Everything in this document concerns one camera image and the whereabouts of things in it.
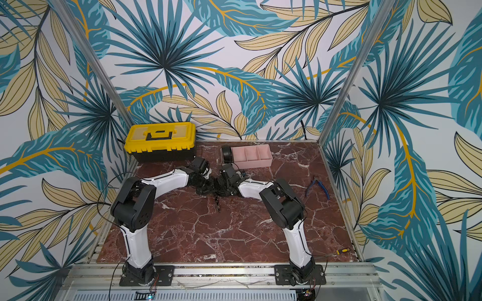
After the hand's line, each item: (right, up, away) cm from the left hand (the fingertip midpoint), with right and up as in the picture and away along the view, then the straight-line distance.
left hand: (217, 191), depth 94 cm
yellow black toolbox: (-31, +25, +4) cm, 40 cm away
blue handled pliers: (+54, +4, +6) cm, 55 cm away
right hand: (-1, +6, +4) cm, 7 cm away
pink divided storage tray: (+17, +17, +12) cm, 27 cm away
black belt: (+5, +19, +5) cm, 20 cm away
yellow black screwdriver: (+56, -23, -14) cm, 62 cm away
